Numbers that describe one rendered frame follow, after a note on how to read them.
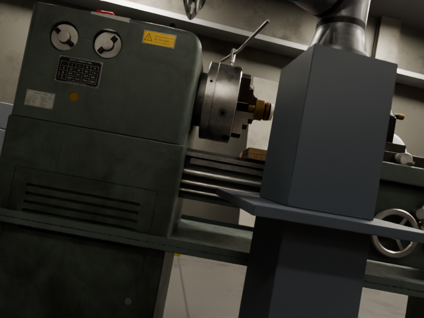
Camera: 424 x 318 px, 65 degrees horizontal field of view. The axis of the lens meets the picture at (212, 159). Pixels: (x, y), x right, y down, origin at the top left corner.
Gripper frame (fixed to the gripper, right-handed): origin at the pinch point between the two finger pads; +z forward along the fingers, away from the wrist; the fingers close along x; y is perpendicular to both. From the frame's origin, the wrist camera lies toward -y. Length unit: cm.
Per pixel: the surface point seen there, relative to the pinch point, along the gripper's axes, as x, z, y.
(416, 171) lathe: 82, 45, 20
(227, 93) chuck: 18.8, 27.3, 4.5
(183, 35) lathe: 0.7, 13.2, 14.4
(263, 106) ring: 34.2, 27.4, -6.9
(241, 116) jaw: 26.5, 32.6, -7.4
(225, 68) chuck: 16.5, 17.0, -0.2
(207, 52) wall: -8, -93, -291
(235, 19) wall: 19, -143, -295
